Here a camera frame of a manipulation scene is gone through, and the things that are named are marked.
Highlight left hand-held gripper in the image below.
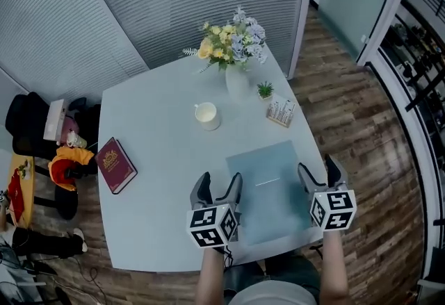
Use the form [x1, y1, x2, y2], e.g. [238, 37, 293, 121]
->
[186, 171, 243, 249]

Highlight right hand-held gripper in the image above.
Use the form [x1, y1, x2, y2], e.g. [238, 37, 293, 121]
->
[298, 154, 358, 232]

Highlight maroon book object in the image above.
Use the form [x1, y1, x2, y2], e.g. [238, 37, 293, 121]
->
[95, 137, 138, 195]

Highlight person's right forearm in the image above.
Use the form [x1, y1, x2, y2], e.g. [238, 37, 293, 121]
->
[321, 229, 350, 305]

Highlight person's left forearm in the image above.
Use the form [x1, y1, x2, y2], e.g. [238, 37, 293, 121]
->
[198, 245, 233, 305]

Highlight translucent blue folder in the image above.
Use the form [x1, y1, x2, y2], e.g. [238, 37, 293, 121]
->
[225, 140, 314, 247]

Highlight white mug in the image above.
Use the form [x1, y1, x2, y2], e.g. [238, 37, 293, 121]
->
[193, 102, 223, 131]

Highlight person's dark trousers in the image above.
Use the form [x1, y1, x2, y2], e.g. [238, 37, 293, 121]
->
[222, 254, 321, 302]

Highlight small green potted plant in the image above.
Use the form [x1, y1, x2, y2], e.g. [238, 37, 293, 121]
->
[256, 81, 275, 101]

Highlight white ribbed vase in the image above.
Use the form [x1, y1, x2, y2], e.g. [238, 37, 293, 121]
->
[225, 63, 252, 101]

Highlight yellow and blue flower bouquet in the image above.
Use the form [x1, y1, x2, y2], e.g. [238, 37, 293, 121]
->
[182, 6, 269, 74]

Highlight yellow orange cloth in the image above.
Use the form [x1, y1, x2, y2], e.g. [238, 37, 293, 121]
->
[47, 146, 96, 192]

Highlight black display shelf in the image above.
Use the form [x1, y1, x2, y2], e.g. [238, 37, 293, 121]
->
[378, 0, 445, 228]

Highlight pink plush toy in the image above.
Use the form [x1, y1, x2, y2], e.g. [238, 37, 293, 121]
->
[58, 115, 87, 149]

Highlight white cardboard box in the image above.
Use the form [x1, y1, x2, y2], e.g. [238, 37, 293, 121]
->
[42, 98, 67, 142]

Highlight yellow board with red print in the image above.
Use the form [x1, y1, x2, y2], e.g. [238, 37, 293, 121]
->
[6, 151, 36, 229]

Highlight black office chair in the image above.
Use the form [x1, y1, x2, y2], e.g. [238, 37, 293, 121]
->
[4, 91, 102, 222]

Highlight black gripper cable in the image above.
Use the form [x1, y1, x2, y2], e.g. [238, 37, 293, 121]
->
[221, 244, 236, 268]

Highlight black floor cable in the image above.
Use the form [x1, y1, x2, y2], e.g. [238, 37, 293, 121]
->
[51, 254, 109, 305]

